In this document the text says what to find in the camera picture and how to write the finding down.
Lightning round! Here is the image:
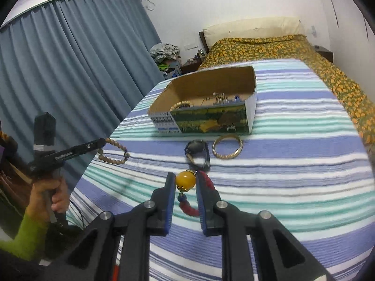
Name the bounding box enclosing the black wristwatch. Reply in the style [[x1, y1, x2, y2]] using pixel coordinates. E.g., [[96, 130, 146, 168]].
[[184, 139, 211, 172]]

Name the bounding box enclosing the person's left forearm green sleeve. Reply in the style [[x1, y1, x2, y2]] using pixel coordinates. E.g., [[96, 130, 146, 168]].
[[0, 209, 51, 262]]

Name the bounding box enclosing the person's left hand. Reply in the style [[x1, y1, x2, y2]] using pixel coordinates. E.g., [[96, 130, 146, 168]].
[[26, 178, 70, 215]]

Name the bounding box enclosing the dark wooden nightstand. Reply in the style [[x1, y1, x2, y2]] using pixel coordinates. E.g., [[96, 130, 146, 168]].
[[313, 45, 334, 64], [180, 58, 203, 74]]

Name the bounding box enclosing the light wooden bead bracelet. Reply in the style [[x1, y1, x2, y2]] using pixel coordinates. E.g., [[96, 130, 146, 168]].
[[169, 101, 195, 112]]

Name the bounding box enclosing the orange floral bedspread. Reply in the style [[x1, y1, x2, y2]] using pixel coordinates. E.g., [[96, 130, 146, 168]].
[[198, 34, 375, 145]]

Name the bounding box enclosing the printed cardboard box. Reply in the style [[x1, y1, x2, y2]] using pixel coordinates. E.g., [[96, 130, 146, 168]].
[[147, 65, 258, 135]]

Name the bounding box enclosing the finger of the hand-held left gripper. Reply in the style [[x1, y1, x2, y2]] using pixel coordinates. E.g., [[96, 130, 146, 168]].
[[86, 138, 106, 154]]

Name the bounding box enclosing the blue-grey curtain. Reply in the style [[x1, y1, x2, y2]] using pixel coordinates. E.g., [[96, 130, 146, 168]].
[[0, 0, 166, 179]]

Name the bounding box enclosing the cream padded headboard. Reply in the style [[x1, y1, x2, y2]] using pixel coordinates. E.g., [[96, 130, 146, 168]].
[[199, 17, 302, 47]]

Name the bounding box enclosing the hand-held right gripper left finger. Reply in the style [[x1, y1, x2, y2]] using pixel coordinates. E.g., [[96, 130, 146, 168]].
[[48, 172, 176, 281]]

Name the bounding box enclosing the white wardrobe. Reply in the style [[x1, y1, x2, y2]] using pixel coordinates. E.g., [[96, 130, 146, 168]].
[[319, 0, 375, 74]]

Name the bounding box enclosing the gold bangle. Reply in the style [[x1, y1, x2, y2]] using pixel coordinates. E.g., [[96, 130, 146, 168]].
[[212, 135, 244, 160]]

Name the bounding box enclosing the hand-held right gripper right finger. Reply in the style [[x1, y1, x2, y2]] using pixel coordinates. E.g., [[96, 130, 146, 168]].
[[196, 172, 337, 281]]

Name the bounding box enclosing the red bead bracelet yellow bead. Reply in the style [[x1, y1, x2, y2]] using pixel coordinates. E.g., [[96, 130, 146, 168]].
[[175, 170, 216, 218]]

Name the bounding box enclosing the pile of clothes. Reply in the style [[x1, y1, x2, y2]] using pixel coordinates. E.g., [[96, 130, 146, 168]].
[[149, 43, 183, 79]]

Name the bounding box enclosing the brown wooden bead bracelet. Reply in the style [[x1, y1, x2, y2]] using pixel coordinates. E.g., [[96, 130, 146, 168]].
[[98, 137, 130, 166]]

